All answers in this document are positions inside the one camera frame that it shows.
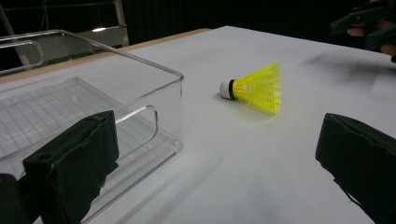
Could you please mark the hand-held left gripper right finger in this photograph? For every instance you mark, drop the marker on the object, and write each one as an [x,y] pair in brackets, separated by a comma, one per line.
[364,161]

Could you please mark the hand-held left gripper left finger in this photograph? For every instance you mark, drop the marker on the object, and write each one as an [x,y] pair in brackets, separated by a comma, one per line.
[71,165]

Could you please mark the clear plastic storage box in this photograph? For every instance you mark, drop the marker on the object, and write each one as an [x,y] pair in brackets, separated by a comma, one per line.
[77,102]

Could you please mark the yellow shuttlecock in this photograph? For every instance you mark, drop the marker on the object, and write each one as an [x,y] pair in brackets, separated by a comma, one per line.
[258,88]

